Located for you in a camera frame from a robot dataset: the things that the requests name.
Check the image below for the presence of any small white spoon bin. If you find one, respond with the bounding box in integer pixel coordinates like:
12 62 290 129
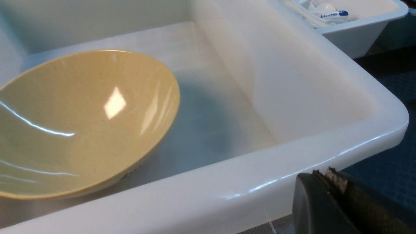
283 0 409 59

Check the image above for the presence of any pile of white spoons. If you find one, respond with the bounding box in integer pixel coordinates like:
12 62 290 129
285 0 349 29

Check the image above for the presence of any blue-handled white spoon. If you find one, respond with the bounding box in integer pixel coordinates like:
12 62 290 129
319 10 349 20

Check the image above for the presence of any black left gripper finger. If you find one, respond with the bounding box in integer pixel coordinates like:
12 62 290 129
292 167 416 234

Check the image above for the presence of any yellow noodle bowl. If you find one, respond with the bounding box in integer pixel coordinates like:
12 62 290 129
0 49 181 200

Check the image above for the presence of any large white plastic bin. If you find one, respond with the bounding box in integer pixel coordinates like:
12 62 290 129
1 0 409 234

